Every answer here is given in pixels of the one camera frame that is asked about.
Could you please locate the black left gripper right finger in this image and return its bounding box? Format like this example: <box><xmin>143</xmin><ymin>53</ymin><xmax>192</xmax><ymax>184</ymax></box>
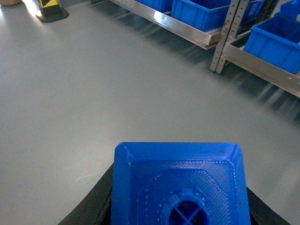
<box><xmin>247</xmin><ymin>188</ymin><xmax>290</xmax><ymax>225</ymax></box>

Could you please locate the blue plastic bin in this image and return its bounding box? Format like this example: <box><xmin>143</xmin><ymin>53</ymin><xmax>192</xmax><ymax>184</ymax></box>
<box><xmin>244</xmin><ymin>16</ymin><xmax>300</xmax><ymax>75</ymax></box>
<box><xmin>171</xmin><ymin>0</ymin><xmax>265</xmax><ymax>33</ymax></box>
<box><xmin>136</xmin><ymin>0</ymin><xmax>173</xmax><ymax>12</ymax></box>

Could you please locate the blue rectangular plastic part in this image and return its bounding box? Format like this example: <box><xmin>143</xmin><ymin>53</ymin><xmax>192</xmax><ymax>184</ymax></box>
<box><xmin>111</xmin><ymin>142</ymin><xmax>250</xmax><ymax>225</ymax></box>

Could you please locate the yellow black traffic cone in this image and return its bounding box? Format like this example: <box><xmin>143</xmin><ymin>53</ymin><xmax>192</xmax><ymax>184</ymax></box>
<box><xmin>36</xmin><ymin>0</ymin><xmax>69</xmax><ymax>23</ymax></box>

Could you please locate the metal shelf rack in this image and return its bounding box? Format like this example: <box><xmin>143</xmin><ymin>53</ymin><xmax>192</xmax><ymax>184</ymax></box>
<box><xmin>113</xmin><ymin>0</ymin><xmax>300</xmax><ymax>97</ymax></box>

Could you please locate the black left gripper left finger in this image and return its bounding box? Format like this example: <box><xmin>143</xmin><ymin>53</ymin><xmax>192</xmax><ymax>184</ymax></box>
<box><xmin>59</xmin><ymin>165</ymin><xmax>113</xmax><ymax>225</ymax></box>

